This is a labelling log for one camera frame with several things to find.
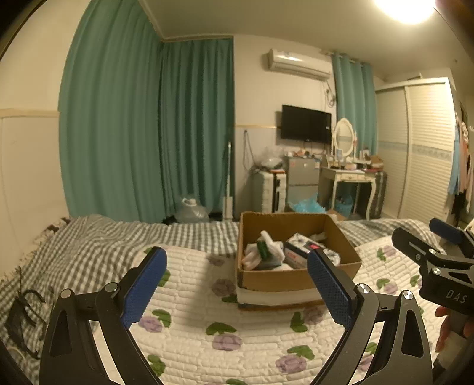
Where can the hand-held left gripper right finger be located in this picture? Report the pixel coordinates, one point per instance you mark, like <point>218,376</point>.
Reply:
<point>329,288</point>

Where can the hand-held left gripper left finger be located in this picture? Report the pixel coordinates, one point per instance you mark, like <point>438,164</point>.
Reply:
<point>146,285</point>

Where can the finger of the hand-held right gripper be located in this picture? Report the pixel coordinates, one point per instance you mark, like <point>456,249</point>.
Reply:
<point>446,226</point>
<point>414,244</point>

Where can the small printed tissue packet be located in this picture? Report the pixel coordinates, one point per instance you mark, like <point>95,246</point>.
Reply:
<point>332,256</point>

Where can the tissue pack red label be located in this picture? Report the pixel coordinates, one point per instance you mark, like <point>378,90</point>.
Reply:
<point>301,250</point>

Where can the cardboard box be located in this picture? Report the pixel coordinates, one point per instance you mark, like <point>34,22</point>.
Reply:
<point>277,279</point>

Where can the white green plastic pack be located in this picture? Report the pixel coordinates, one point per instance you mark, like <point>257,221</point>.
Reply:
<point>268,246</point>

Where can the white sock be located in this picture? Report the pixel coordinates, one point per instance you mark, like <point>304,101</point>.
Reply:
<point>251,259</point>

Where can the person's right hand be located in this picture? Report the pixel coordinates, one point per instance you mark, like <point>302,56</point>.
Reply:
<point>443,331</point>

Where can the floral quilted bed mat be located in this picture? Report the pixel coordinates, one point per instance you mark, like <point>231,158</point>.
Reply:
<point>192,296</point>

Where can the hanging clothes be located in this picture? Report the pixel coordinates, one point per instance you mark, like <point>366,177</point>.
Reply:
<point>461,166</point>

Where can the grey checked blanket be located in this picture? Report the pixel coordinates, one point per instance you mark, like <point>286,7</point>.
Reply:
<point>92,244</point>

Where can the blue plastic basket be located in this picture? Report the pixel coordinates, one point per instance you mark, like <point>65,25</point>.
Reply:
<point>344,207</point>

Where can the white louvred wardrobe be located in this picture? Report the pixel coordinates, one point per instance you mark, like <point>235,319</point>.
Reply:
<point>426,148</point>

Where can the blue plastic bag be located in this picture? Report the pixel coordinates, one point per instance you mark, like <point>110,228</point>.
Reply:
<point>307,205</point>

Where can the clear water jug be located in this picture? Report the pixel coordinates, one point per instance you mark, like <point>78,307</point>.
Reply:
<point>190,211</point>

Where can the white dressing table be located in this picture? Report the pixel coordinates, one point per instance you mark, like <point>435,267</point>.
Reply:
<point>346,176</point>

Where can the brown patterned throw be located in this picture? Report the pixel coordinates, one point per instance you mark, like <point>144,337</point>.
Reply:
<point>53,226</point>

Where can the white suitcase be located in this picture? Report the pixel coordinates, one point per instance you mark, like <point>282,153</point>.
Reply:
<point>268,190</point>

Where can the grey mini fridge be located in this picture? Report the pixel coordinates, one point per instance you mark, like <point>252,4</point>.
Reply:
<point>301,174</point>

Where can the white oval vanity mirror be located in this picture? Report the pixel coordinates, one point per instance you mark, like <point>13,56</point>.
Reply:
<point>343,136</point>

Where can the white mop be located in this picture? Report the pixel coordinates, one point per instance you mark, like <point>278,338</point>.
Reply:
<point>229,177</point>

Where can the clear plastic bag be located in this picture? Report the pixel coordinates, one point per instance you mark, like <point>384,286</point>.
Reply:
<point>270,159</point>

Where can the narrow teal curtain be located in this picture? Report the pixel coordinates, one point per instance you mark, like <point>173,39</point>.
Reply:
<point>353,96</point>

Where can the wide teal curtain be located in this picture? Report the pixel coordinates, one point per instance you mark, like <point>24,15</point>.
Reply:
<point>107,122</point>

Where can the white air conditioner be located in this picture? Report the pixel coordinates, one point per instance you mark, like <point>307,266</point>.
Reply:
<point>298,63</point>

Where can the round ceiling light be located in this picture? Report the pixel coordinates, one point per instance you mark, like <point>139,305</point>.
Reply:
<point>403,9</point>

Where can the black wall television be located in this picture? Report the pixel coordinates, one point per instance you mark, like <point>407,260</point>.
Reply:
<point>305,124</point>

